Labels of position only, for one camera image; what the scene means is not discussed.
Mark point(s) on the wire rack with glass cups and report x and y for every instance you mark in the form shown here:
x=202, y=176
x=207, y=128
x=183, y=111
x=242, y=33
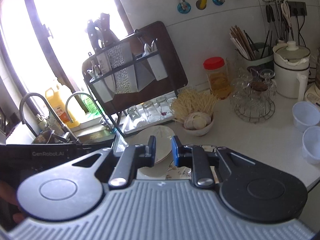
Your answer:
x=254, y=94

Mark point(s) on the upturned glass left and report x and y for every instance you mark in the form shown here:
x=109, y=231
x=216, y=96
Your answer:
x=135, y=116

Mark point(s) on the green detergent bottle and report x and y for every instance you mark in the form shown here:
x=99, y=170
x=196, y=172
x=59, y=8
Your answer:
x=89, y=104

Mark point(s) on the black knife rack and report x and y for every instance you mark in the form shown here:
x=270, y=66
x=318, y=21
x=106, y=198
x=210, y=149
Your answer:
x=113, y=69

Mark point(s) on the white leaf-pattern plate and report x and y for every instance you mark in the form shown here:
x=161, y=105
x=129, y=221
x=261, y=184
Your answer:
x=158, y=172

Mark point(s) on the glass health kettle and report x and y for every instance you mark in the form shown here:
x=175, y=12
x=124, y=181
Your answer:
x=312, y=94

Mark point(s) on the red-lid plastic jar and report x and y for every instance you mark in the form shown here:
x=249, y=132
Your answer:
x=217, y=76

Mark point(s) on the white electric cooker pot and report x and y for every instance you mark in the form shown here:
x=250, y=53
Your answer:
x=291, y=67

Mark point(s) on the green chopstick holder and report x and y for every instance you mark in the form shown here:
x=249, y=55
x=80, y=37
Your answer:
x=253, y=55

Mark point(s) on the translucent plastic bowl rear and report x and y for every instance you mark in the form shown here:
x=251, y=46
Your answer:
x=305, y=115

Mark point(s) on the upturned glass middle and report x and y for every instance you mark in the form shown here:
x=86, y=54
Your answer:
x=151, y=112

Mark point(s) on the black wall power socket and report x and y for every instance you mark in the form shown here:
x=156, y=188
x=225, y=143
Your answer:
x=297, y=8

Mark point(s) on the person's left hand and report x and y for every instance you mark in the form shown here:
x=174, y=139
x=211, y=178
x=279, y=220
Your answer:
x=9, y=203

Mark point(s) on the steel pot in sink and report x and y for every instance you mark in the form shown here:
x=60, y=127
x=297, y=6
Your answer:
x=45, y=137

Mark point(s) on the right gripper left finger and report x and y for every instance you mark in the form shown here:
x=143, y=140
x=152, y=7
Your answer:
x=133, y=158

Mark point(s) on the upturned glass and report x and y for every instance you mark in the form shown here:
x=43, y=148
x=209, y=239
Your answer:
x=151, y=112
x=135, y=116
x=164, y=107

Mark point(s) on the orange detergent bottle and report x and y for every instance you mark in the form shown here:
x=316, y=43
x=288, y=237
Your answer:
x=57, y=96

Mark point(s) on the translucent plastic bowl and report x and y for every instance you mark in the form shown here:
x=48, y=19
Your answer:
x=305, y=115
x=311, y=145

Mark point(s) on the white leaf-pattern deep bowl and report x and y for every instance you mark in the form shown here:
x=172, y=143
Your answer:
x=163, y=135

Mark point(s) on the bowl of enoki and garlic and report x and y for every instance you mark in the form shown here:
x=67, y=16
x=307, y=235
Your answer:
x=194, y=110

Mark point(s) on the translucent plastic bowl front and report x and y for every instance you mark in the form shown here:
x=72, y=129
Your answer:
x=311, y=145

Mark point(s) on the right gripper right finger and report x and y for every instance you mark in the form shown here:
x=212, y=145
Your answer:
x=195, y=158

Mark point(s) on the floral teal-rim plate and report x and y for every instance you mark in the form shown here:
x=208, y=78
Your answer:
x=175, y=173

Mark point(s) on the hanging kitchen scissors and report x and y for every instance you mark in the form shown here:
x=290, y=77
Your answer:
x=286, y=13

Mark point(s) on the dark brown cutting board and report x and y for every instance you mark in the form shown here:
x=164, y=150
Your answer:
x=170, y=75

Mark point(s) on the upturned glass right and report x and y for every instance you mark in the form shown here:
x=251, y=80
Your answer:
x=164, y=107

